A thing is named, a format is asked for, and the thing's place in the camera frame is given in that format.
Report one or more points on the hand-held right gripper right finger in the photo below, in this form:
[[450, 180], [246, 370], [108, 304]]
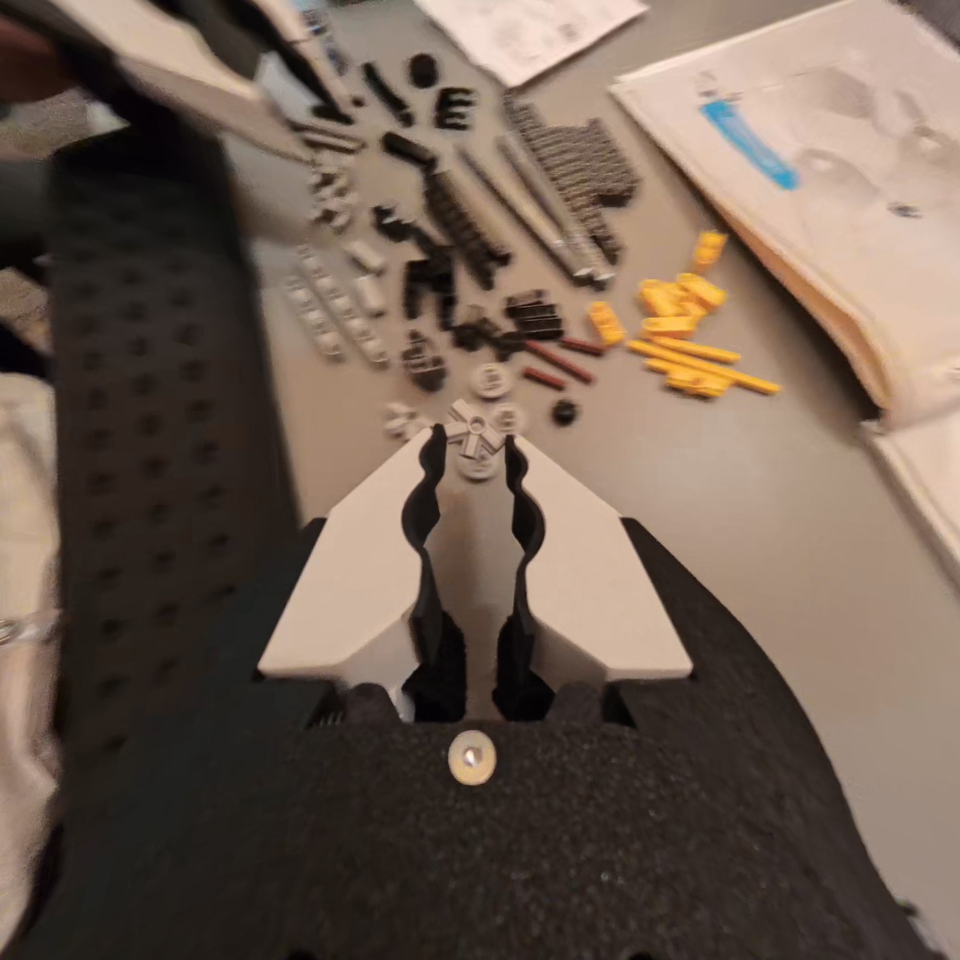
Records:
[[600, 592]]

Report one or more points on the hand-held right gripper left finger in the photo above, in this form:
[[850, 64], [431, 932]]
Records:
[[345, 592]]

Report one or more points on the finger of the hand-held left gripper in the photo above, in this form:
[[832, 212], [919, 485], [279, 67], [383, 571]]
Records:
[[292, 86], [187, 75]]

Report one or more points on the light grey lego axle connector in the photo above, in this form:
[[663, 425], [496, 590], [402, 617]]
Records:
[[330, 185], [334, 215]]

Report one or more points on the light grey star lego piece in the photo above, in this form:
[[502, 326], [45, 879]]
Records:
[[403, 421], [471, 435]]

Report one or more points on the black angled lego beam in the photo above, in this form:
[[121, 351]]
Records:
[[397, 229], [427, 281]]

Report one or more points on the printed white paper bag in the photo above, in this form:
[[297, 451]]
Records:
[[525, 30]]

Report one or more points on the row of dark grey lego beams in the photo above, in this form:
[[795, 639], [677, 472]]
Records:
[[577, 172]]

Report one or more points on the short black lego beam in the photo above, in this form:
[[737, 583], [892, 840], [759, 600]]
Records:
[[386, 91]]

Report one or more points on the small black ribbed lego piece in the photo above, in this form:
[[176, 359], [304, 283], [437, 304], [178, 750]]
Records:
[[422, 69]]

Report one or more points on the small black lego beam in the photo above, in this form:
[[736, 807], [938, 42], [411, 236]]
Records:
[[409, 148]]

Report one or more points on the white round lego pulley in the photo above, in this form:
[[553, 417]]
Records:
[[478, 470], [491, 379], [510, 417]]

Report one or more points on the black lego gear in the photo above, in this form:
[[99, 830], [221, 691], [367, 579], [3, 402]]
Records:
[[564, 412]]

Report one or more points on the small white lego brick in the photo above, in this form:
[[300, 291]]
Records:
[[367, 259]]

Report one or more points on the wide black lego beam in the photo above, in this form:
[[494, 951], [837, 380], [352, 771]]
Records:
[[457, 217], [480, 247]]

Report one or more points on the light grey lego brick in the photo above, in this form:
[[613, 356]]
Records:
[[369, 295]]

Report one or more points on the short dark red lego axle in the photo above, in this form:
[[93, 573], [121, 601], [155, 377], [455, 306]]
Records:
[[544, 377], [581, 346]]

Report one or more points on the long light grey lego beam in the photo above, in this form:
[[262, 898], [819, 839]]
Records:
[[315, 319]]

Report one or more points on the medium light grey lego beam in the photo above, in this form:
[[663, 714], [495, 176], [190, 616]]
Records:
[[352, 315]]

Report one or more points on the dark grey lego piece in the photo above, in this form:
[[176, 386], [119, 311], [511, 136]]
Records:
[[424, 360]]

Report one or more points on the long yellow lego axle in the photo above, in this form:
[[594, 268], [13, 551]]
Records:
[[712, 373]]

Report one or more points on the yellow lego connector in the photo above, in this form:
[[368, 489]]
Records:
[[701, 290], [660, 297], [671, 327]]

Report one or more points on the black lego pin connector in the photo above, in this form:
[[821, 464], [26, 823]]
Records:
[[480, 334]]

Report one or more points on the black square lego connector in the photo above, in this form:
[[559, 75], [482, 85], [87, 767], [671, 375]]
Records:
[[534, 315]]

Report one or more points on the lego instruction booklet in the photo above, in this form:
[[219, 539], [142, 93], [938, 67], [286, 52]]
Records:
[[810, 187]]

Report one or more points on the black perforated chair armrest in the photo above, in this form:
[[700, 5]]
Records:
[[165, 412]]

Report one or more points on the white shirt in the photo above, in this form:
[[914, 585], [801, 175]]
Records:
[[26, 600]]

